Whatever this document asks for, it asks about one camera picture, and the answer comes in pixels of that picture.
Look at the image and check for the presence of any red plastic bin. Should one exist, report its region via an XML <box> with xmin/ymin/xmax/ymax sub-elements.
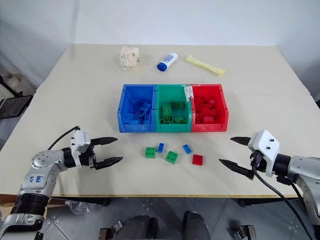
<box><xmin>189</xmin><ymin>83</ymin><xmax>230</xmax><ymax>133</ymax></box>

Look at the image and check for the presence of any green plastic bin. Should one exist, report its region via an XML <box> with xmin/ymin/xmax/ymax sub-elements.
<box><xmin>154</xmin><ymin>84</ymin><xmax>194</xmax><ymax>133</ymax></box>

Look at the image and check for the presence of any red square toy brick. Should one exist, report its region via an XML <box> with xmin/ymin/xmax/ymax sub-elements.
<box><xmin>191</xmin><ymin>154</ymin><xmax>205</xmax><ymax>166</ymax></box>

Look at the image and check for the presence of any white tube with blue cap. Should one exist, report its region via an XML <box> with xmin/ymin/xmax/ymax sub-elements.
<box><xmin>156</xmin><ymin>52</ymin><xmax>179</xmax><ymax>73</ymax></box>

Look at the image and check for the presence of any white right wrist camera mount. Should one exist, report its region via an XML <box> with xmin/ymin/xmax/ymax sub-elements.
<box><xmin>247</xmin><ymin>129</ymin><xmax>281</xmax><ymax>178</ymax></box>

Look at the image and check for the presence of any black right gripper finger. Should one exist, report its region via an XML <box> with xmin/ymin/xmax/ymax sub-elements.
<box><xmin>218</xmin><ymin>158</ymin><xmax>254</xmax><ymax>180</ymax></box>
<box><xmin>229</xmin><ymin>136</ymin><xmax>253</xmax><ymax>149</ymax></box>

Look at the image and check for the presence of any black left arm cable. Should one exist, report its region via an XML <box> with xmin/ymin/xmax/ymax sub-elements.
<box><xmin>46</xmin><ymin>125</ymin><xmax>81</xmax><ymax>151</ymax></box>

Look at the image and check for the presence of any green square toy brick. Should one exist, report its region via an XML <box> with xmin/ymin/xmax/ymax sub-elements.
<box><xmin>165</xmin><ymin>150</ymin><xmax>179</xmax><ymax>165</ymax></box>
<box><xmin>144</xmin><ymin>146</ymin><xmax>157</xmax><ymax>159</ymax></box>

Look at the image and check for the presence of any blue plastic bin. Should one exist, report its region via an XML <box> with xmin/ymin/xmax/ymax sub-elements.
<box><xmin>117</xmin><ymin>83</ymin><xmax>158</xmax><ymax>133</ymax></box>

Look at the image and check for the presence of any crumpled white plastic wrap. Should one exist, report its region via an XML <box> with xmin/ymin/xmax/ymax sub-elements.
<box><xmin>118</xmin><ymin>45</ymin><xmax>141</xmax><ymax>73</ymax></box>

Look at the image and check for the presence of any dark rounded shape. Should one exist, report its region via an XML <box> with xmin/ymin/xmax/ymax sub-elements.
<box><xmin>182</xmin><ymin>210</ymin><xmax>211</xmax><ymax>240</ymax></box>
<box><xmin>116</xmin><ymin>215</ymin><xmax>159</xmax><ymax>240</ymax></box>

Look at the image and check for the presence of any yellow plastic packet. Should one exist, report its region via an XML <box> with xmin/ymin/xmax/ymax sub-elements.
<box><xmin>185</xmin><ymin>54</ymin><xmax>228</xmax><ymax>77</ymax></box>

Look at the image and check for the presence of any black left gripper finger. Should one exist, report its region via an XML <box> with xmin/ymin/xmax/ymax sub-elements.
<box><xmin>95</xmin><ymin>156</ymin><xmax>124</xmax><ymax>171</ymax></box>
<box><xmin>90</xmin><ymin>136</ymin><xmax>119</xmax><ymax>148</ymax></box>

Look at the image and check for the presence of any metal floor clamp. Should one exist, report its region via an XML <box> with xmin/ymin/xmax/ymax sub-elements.
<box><xmin>229</xmin><ymin>224</ymin><xmax>257</xmax><ymax>240</ymax></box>
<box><xmin>98</xmin><ymin>220</ymin><xmax>124</xmax><ymax>240</ymax></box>

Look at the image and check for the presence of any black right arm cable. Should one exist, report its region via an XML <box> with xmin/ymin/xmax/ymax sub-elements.
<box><xmin>250</xmin><ymin>152</ymin><xmax>315</xmax><ymax>240</ymax></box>

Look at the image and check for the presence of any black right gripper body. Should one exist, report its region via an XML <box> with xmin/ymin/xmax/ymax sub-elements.
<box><xmin>248</xmin><ymin>149</ymin><xmax>267</xmax><ymax>176</ymax></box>

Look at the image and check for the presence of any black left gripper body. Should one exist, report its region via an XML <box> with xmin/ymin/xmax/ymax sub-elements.
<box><xmin>79</xmin><ymin>145</ymin><xmax>99</xmax><ymax>171</ymax></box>

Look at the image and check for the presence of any crumpled clear plastic film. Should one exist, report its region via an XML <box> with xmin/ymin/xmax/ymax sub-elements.
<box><xmin>64</xmin><ymin>199</ymin><xmax>91</xmax><ymax>215</ymax></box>

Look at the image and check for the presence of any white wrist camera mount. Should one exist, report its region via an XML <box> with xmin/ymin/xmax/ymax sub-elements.
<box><xmin>247</xmin><ymin>129</ymin><xmax>281</xmax><ymax>178</ymax></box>
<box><xmin>70</xmin><ymin>129</ymin><xmax>92</xmax><ymax>168</ymax></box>

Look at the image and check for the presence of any white bucket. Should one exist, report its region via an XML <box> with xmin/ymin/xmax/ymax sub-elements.
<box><xmin>1</xmin><ymin>72</ymin><xmax>24</xmax><ymax>88</ymax></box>

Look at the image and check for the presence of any black mesh stand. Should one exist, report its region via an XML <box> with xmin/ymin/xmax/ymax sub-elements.
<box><xmin>0</xmin><ymin>74</ymin><xmax>34</xmax><ymax>120</ymax></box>

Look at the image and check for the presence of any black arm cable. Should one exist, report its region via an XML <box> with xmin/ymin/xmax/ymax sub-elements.
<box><xmin>46</xmin><ymin>125</ymin><xmax>81</xmax><ymax>151</ymax></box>
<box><xmin>250</xmin><ymin>152</ymin><xmax>315</xmax><ymax>240</ymax></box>

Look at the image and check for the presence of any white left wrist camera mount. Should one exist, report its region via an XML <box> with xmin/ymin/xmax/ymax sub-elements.
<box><xmin>70</xmin><ymin>129</ymin><xmax>92</xmax><ymax>168</ymax></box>

